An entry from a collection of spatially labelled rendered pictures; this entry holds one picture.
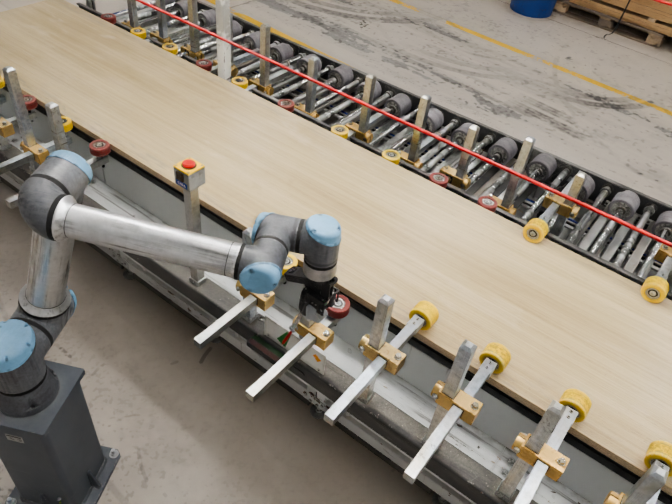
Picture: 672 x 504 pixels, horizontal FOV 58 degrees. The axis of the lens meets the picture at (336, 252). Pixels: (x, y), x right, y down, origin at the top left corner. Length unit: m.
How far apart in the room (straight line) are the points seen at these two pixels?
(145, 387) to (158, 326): 0.35
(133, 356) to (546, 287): 1.85
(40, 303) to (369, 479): 1.45
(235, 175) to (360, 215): 0.53
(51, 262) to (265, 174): 0.96
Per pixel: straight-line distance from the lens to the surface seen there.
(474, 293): 2.12
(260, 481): 2.62
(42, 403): 2.16
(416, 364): 2.08
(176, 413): 2.80
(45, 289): 1.98
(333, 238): 1.50
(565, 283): 2.29
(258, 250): 1.44
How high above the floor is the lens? 2.35
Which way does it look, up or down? 43 degrees down
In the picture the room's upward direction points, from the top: 8 degrees clockwise
